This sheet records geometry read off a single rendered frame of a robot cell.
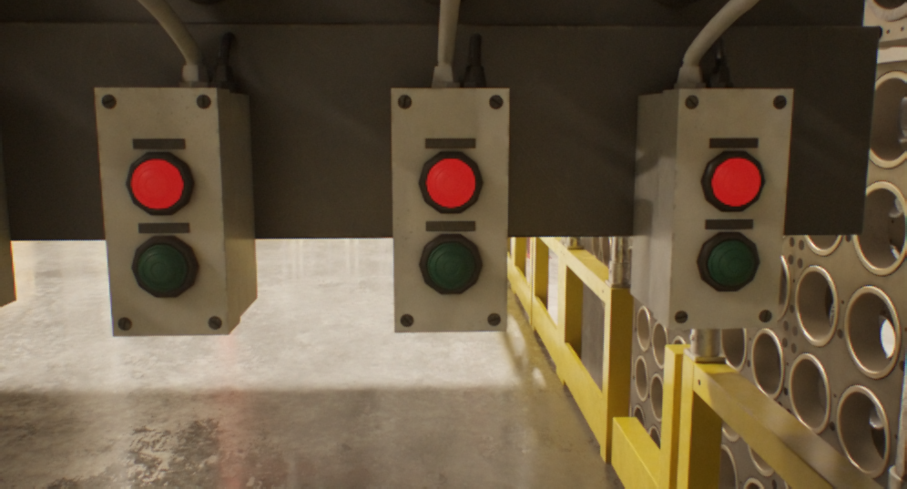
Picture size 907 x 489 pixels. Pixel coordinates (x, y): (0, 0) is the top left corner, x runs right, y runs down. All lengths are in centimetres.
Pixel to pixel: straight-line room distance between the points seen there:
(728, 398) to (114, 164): 82
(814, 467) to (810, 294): 182
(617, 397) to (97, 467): 114
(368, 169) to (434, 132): 11
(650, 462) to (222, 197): 113
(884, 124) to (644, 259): 188
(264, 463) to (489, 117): 139
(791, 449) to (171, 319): 67
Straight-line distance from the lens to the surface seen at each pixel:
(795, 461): 91
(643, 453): 149
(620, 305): 162
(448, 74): 52
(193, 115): 46
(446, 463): 170
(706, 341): 117
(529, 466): 170
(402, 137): 45
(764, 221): 50
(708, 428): 121
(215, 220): 47
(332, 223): 54
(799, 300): 267
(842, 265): 244
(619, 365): 166
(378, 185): 54
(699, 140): 48
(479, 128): 45
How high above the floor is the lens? 75
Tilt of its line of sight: 9 degrees down
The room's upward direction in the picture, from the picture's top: straight up
